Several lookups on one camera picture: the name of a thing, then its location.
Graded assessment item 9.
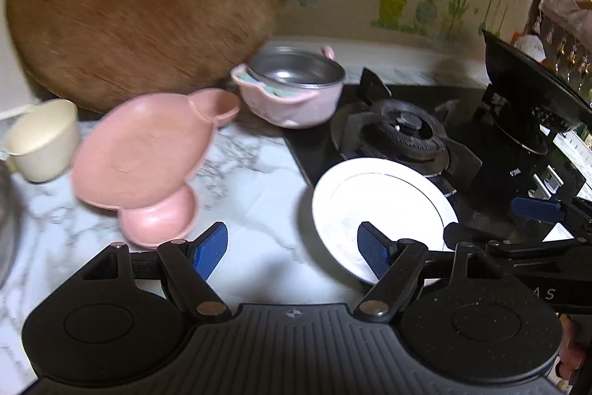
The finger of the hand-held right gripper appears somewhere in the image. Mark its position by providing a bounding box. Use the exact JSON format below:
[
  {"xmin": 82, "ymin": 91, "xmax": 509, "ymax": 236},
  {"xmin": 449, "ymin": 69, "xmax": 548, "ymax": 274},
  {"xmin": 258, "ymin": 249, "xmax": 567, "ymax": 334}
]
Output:
[
  {"xmin": 511, "ymin": 196, "xmax": 592, "ymax": 238},
  {"xmin": 443, "ymin": 222, "xmax": 592, "ymax": 261}
]

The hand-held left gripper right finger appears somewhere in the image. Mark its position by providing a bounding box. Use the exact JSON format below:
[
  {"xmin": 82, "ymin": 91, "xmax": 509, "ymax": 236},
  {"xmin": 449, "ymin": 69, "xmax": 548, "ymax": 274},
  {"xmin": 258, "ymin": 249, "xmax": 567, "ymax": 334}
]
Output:
[{"xmin": 354, "ymin": 221, "xmax": 509, "ymax": 324}]

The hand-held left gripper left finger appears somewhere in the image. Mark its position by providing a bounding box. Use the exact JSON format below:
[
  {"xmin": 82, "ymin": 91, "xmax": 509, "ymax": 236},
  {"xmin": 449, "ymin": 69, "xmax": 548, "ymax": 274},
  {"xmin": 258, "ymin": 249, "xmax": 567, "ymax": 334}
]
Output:
[{"xmin": 76, "ymin": 221, "xmax": 232, "ymax": 324}]

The white plate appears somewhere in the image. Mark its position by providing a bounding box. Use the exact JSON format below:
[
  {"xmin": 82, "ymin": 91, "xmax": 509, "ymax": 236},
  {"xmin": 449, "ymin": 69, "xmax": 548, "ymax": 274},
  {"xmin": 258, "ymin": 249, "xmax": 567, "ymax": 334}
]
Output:
[{"xmin": 311, "ymin": 158, "xmax": 458, "ymax": 287}]

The pink mouse-shaped plate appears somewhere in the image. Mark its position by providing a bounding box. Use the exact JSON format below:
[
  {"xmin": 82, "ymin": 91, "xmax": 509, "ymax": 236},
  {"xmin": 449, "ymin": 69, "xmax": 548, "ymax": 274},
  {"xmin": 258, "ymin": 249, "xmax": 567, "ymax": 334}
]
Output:
[{"xmin": 71, "ymin": 88, "xmax": 241, "ymax": 248}]

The person's right hand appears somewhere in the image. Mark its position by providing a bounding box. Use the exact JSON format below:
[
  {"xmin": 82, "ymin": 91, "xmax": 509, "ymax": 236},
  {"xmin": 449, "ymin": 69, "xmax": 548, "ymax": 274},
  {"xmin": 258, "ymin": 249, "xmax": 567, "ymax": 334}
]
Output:
[{"xmin": 556, "ymin": 314, "xmax": 592, "ymax": 392}]

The black stove burner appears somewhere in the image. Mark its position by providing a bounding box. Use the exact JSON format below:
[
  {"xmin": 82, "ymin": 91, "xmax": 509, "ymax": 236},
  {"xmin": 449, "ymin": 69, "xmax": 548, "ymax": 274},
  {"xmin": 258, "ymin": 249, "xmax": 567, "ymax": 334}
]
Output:
[{"xmin": 330, "ymin": 68, "xmax": 482, "ymax": 192}]

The black gas stove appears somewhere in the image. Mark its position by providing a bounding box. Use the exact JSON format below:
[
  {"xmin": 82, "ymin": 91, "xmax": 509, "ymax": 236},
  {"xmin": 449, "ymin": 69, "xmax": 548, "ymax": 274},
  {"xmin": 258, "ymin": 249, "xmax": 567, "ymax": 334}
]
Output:
[{"xmin": 282, "ymin": 68, "xmax": 592, "ymax": 248}]

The black wok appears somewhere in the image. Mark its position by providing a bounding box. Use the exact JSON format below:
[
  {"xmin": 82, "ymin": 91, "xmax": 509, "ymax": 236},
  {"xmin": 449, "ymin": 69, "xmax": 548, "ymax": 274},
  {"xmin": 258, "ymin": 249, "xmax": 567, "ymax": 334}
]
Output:
[{"xmin": 481, "ymin": 29, "xmax": 592, "ymax": 155}]

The pink eared bowl steel-lined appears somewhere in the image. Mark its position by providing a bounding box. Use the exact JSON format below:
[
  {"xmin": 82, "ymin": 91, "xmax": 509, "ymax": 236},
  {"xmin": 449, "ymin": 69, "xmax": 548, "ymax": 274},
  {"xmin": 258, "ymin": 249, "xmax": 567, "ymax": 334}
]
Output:
[{"xmin": 230, "ymin": 46, "xmax": 347, "ymax": 130}]

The cream cup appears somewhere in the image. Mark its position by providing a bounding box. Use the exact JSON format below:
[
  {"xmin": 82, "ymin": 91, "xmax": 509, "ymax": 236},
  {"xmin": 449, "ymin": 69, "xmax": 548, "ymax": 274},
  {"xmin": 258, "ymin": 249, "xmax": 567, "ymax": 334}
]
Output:
[{"xmin": 0, "ymin": 99, "xmax": 80, "ymax": 184}]

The round wooden cutting board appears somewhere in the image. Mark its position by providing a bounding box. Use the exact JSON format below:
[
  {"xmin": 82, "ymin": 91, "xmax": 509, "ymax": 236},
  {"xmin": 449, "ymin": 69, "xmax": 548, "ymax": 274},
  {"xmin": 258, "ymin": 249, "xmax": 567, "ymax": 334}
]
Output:
[{"xmin": 7, "ymin": 0, "xmax": 297, "ymax": 113}]

